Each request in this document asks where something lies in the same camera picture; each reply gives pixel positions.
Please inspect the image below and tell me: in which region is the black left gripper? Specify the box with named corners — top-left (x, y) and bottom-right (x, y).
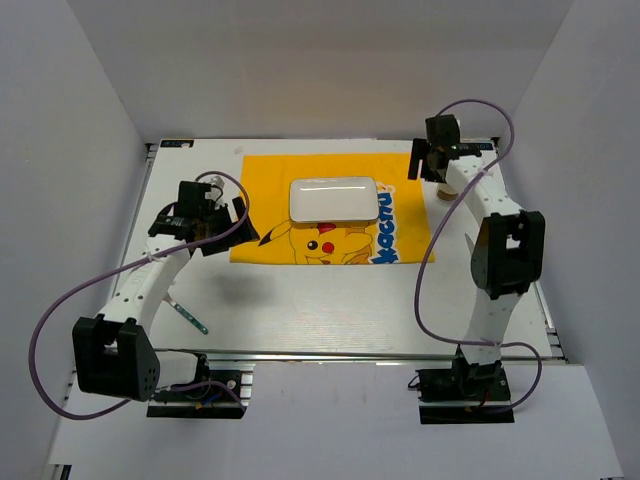
top-left (200, 197), bottom-right (259, 256)

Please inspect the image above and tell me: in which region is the metal cup with paper sleeve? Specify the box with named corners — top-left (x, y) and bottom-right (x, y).
top-left (436, 183), bottom-right (458, 202)

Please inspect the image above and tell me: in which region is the white rectangular plate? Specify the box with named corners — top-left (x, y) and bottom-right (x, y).
top-left (289, 176), bottom-right (379, 223)

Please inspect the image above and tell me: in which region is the yellow Pikachu cloth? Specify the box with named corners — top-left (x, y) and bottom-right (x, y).
top-left (230, 152), bottom-right (431, 265)

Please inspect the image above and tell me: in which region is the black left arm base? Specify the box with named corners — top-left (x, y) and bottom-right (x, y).
top-left (146, 363), bottom-right (253, 420)

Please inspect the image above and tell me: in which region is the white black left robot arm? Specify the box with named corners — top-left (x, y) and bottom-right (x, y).
top-left (72, 176), bottom-right (258, 401)

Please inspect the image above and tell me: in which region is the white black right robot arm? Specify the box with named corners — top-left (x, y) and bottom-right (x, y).
top-left (408, 114), bottom-right (546, 399)

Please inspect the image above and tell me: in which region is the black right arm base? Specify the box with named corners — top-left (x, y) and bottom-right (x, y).
top-left (407, 368), bottom-right (515, 425)

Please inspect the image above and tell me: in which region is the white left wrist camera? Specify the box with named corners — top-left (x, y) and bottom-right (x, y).
top-left (205, 175), bottom-right (225, 204)

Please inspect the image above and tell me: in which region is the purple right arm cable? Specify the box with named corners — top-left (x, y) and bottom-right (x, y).
top-left (413, 98), bottom-right (544, 414)

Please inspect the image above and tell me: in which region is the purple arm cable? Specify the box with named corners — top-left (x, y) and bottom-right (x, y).
top-left (27, 172), bottom-right (252, 421)
top-left (413, 98), bottom-right (544, 414)

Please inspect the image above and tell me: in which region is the knife with teal handle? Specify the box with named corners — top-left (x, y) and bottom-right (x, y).
top-left (465, 234), bottom-right (475, 256)

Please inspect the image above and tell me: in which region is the teal handled cutlery piece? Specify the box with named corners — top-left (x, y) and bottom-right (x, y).
top-left (164, 294), bottom-right (209, 335)

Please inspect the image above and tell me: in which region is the aluminium table frame rail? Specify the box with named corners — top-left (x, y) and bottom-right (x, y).
top-left (125, 139), bottom-right (563, 361)

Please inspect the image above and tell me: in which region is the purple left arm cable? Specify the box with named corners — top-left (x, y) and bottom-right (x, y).
top-left (27, 172), bottom-right (252, 421)

